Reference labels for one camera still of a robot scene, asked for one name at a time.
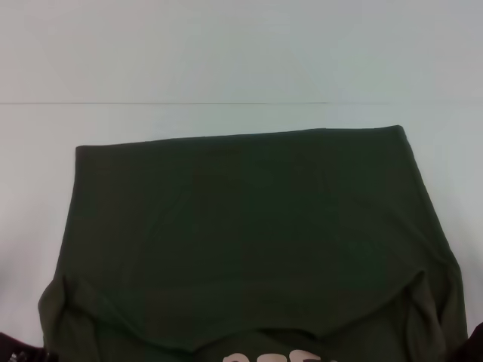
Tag dark green t-shirt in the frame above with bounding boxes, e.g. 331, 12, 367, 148
36, 125, 469, 362

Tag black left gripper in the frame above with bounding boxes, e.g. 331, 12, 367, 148
0, 330, 58, 362

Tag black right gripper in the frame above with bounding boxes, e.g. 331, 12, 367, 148
451, 323, 483, 362

